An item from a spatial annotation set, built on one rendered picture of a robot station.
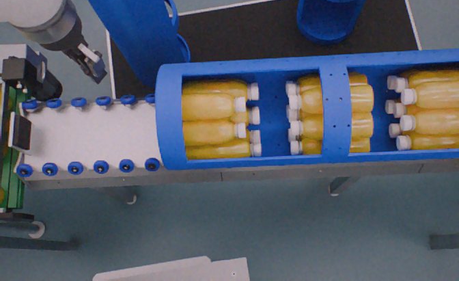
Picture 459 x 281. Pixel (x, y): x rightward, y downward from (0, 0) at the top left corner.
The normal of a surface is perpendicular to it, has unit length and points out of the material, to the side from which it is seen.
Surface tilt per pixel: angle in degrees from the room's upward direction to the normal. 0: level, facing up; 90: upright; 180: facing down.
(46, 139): 0
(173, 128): 29
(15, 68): 0
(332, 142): 52
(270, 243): 0
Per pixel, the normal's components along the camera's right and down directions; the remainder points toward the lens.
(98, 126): -0.05, -0.25
